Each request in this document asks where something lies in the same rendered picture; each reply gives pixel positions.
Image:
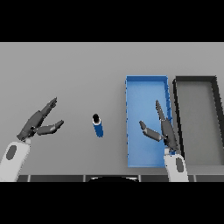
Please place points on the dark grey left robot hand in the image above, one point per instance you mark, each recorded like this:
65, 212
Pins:
34, 122

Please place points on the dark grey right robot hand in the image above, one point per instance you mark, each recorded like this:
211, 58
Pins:
167, 131

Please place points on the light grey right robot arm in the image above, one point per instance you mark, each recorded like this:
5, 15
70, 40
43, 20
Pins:
176, 166

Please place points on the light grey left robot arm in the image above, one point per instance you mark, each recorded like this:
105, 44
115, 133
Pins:
14, 159

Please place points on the blue bin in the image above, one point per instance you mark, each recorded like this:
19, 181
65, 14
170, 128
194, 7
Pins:
147, 122

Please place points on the dark grey bin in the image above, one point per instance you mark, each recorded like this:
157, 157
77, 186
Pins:
199, 122

